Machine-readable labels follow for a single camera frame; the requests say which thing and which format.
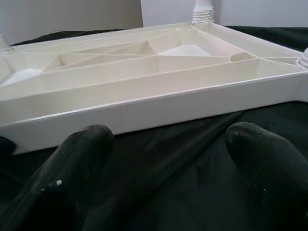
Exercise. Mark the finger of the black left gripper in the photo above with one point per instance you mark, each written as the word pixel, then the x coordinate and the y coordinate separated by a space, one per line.
pixel 6 145

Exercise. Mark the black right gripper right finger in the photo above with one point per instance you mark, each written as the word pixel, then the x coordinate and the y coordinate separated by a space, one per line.
pixel 274 183

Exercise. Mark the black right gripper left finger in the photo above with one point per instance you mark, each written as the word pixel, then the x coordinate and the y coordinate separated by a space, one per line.
pixel 60 183

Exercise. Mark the white plastic table top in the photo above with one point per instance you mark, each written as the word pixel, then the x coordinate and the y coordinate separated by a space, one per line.
pixel 144 106

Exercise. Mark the black table cloth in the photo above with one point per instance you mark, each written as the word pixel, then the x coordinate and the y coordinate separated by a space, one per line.
pixel 168 168

